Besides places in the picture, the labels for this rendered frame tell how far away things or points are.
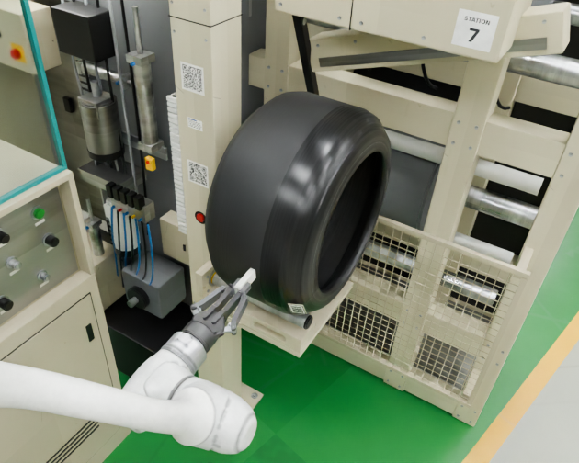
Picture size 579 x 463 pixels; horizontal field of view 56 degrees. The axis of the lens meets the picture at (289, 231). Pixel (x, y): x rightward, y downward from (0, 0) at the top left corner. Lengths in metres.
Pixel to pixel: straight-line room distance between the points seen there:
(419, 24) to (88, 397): 1.07
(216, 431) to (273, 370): 1.58
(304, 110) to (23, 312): 0.98
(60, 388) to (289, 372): 1.78
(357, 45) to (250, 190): 0.59
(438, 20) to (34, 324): 1.34
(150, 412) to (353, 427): 1.61
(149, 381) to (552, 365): 2.25
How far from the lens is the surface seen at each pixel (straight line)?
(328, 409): 2.52
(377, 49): 1.62
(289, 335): 1.61
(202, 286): 1.69
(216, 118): 1.49
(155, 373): 1.14
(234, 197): 1.29
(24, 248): 1.64
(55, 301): 1.74
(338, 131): 1.31
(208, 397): 1.04
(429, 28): 1.40
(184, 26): 1.44
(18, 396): 0.92
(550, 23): 1.48
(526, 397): 2.82
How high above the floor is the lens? 2.08
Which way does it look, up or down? 38 degrees down
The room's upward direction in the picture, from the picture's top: 4 degrees clockwise
